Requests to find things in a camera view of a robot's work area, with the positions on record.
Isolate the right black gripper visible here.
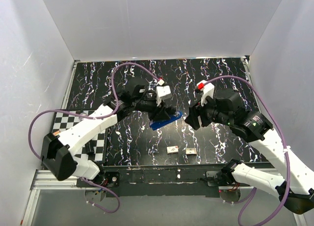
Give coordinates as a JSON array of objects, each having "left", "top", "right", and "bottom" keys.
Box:
[{"left": 183, "top": 92, "right": 232, "bottom": 130}]

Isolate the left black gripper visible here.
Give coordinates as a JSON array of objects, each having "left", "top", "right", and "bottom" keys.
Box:
[{"left": 132, "top": 96, "right": 171, "bottom": 122}]

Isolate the blue black stapler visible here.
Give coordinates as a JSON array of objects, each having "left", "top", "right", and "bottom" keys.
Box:
[{"left": 149, "top": 111, "right": 183, "bottom": 130}]

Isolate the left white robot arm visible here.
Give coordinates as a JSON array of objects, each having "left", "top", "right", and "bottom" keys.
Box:
[{"left": 41, "top": 86, "right": 182, "bottom": 187}]

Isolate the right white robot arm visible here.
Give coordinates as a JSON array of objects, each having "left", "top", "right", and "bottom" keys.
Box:
[{"left": 185, "top": 84, "right": 314, "bottom": 214}]

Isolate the white staple box left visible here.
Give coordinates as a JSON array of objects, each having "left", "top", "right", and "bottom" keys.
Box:
[{"left": 166, "top": 146, "right": 179, "bottom": 154}]

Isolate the black white checkerboard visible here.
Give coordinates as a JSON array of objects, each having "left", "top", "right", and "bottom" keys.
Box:
[{"left": 50, "top": 112, "right": 106, "bottom": 164}]

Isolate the silver metal knob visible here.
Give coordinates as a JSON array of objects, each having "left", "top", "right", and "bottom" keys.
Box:
[{"left": 79, "top": 112, "right": 88, "bottom": 119}]

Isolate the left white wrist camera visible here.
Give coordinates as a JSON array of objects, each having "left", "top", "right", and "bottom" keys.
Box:
[{"left": 156, "top": 79, "right": 172, "bottom": 106}]

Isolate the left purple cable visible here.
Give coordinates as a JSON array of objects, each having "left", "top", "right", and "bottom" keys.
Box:
[{"left": 28, "top": 62, "right": 165, "bottom": 214}]

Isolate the purple cable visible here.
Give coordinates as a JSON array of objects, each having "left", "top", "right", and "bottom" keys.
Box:
[
  {"left": 198, "top": 75, "right": 292, "bottom": 226},
  {"left": 28, "top": 62, "right": 165, "bottom": 214}
]

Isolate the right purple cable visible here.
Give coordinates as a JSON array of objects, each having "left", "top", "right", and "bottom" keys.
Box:
[{"left": 198, "top": 75, "right": 292, "bottom": 226}]

